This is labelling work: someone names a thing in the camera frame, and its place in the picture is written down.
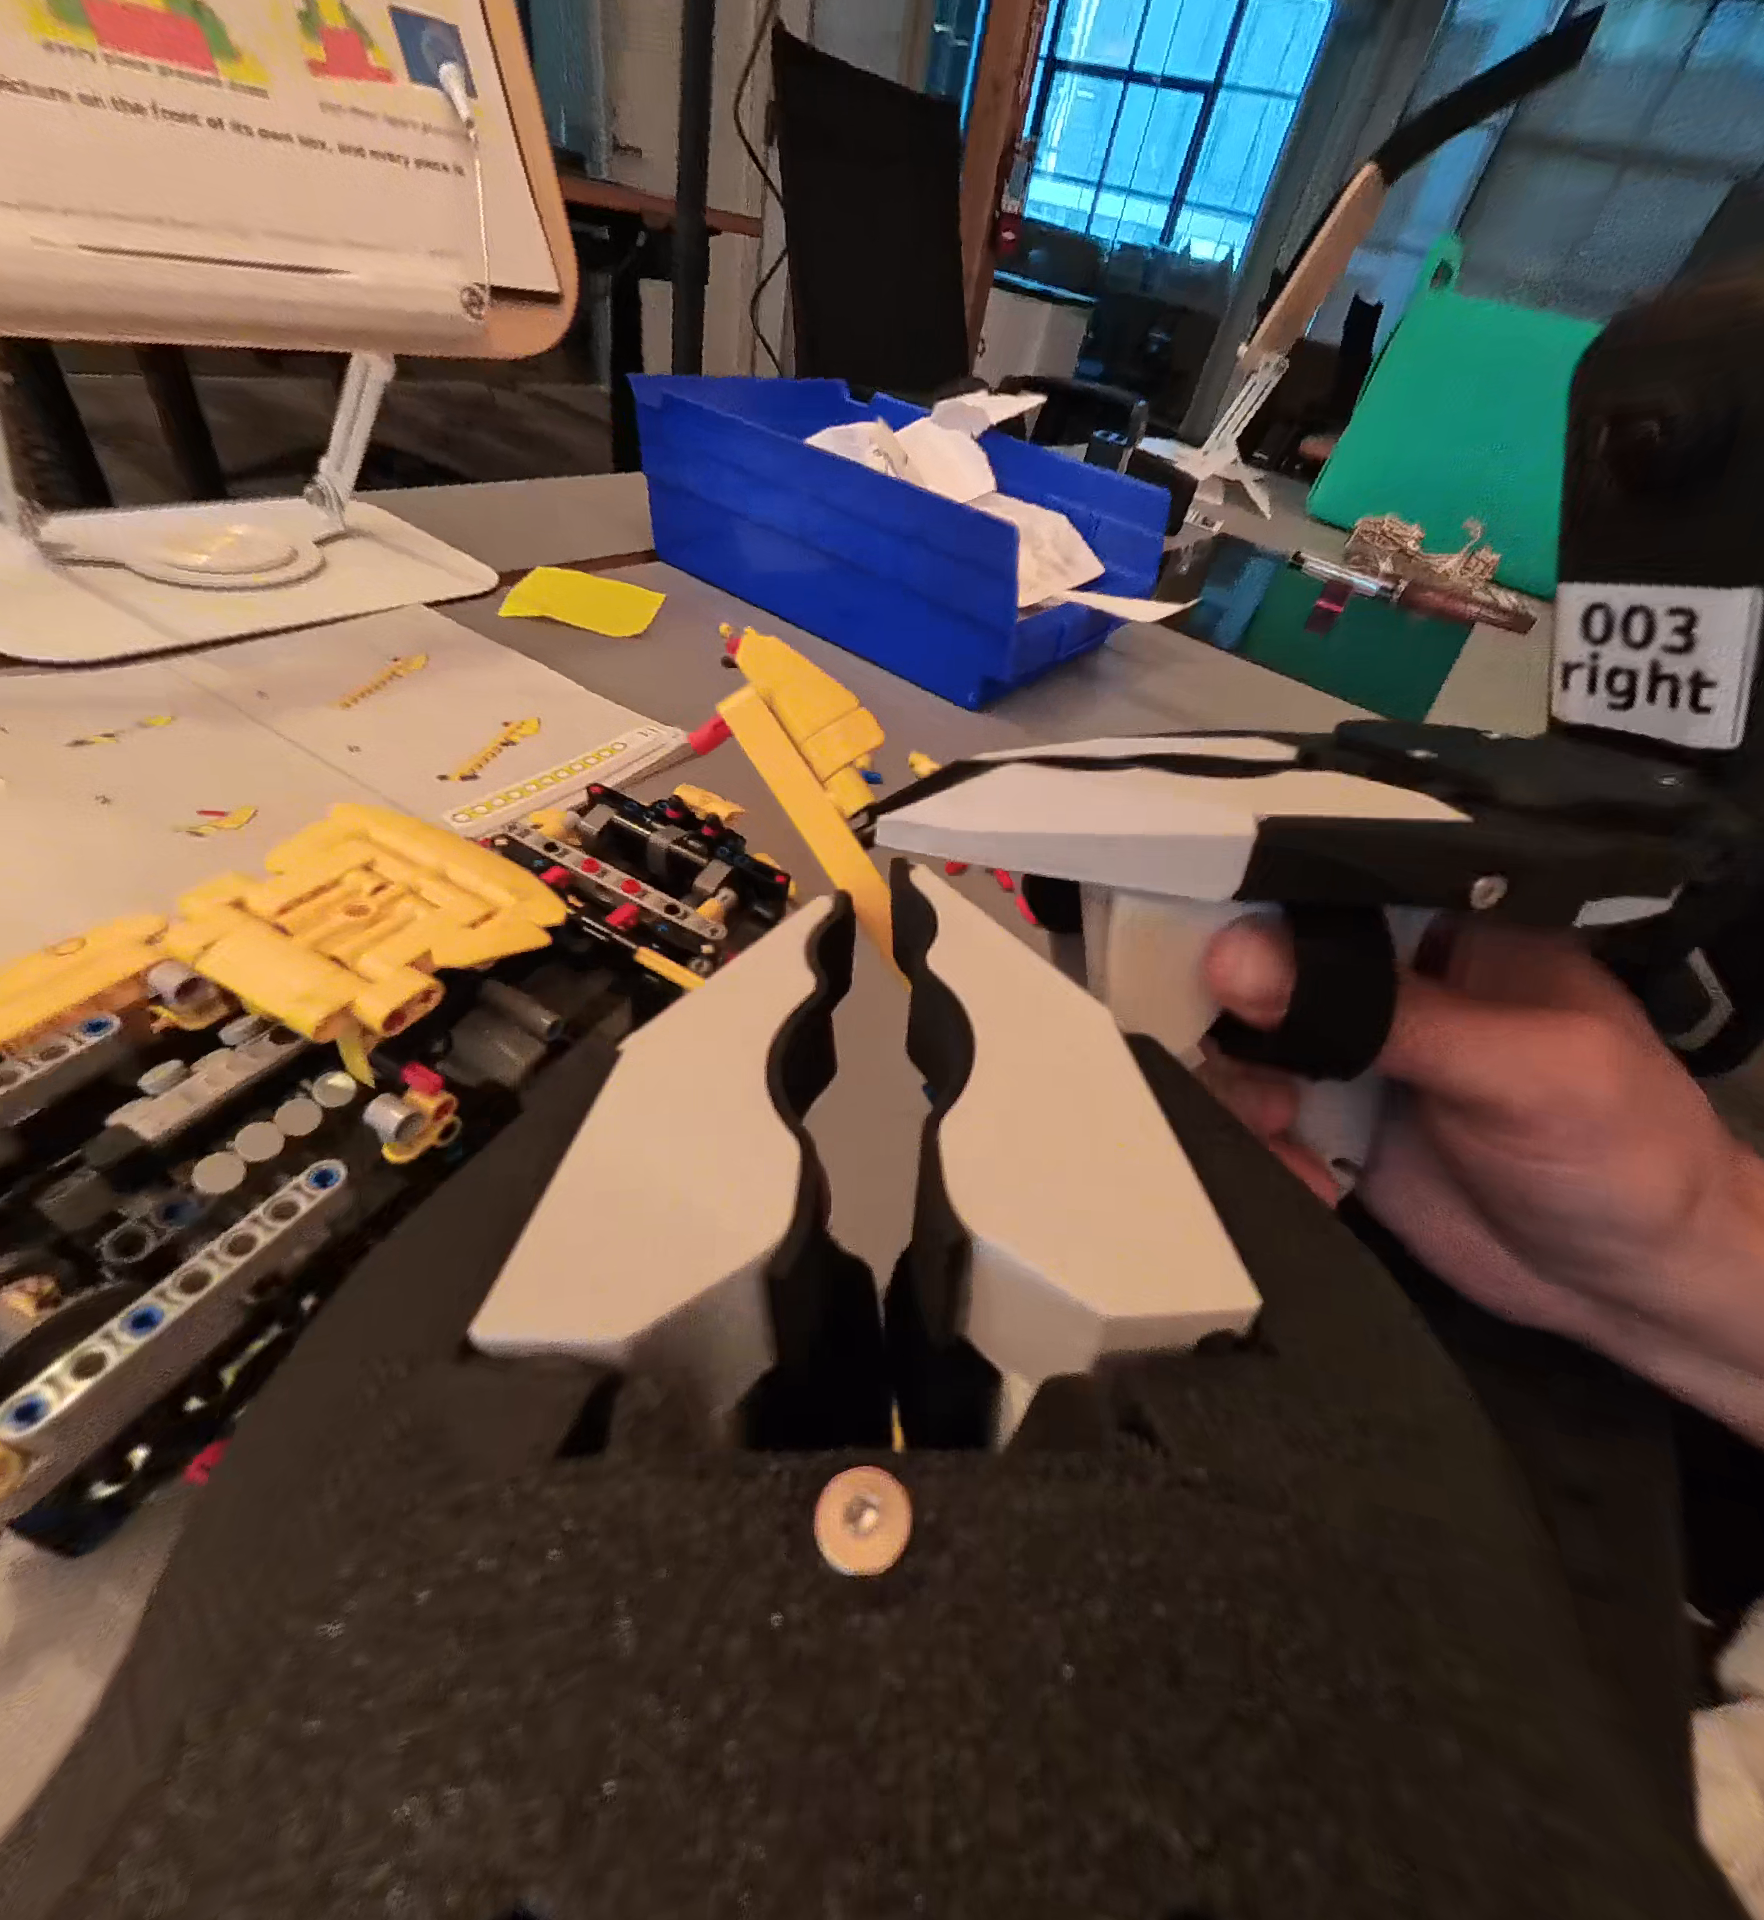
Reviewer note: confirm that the wooden post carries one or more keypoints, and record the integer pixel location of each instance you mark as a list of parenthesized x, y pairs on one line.
[(997, 147)]

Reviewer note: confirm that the open instruction booklet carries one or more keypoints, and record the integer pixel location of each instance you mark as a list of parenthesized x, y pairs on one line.
[(298, 674)]

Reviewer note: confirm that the crumpled white paper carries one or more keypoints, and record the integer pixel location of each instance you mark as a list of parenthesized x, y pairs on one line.
[(945, 447)]

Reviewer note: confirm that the person's right hand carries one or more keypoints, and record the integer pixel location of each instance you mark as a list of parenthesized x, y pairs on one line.
[(1543, 1077)]

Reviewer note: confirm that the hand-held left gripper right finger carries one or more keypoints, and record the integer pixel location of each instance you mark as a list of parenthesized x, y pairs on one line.
[(1091, 1197)]

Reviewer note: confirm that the grey desk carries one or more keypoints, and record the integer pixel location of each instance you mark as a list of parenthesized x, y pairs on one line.
[(552, 523)]

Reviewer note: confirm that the brown brick model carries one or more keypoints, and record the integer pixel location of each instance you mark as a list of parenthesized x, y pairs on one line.
[(1440, 576)]

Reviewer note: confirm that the green cutting mat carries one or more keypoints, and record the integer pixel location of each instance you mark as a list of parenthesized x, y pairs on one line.
[(1364, 666)]

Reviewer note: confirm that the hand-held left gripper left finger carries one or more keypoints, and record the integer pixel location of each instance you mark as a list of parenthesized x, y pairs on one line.
[(644, 1197)]

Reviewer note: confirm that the yellow paper sheet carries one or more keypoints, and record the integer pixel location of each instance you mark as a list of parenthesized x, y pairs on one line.
[(586, 600)]

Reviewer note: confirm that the blue storage bin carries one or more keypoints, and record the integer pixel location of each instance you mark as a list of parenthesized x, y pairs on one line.
[(822, 568)]

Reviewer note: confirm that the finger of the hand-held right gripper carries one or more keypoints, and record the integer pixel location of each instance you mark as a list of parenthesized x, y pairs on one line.
[(1091, 839), (1081, 758)]

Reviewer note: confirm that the paned window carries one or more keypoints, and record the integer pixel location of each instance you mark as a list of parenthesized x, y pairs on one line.
[(1166, 122)]

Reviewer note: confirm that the black pole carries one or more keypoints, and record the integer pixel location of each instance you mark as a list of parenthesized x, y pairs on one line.
[(696, 226)]

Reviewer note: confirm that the yellow toy car model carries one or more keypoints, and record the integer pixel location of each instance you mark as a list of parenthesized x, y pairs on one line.
[(373, 899)]

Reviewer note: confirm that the yellow beam assembly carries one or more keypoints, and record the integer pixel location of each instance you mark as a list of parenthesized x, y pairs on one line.
[(808, 720)]

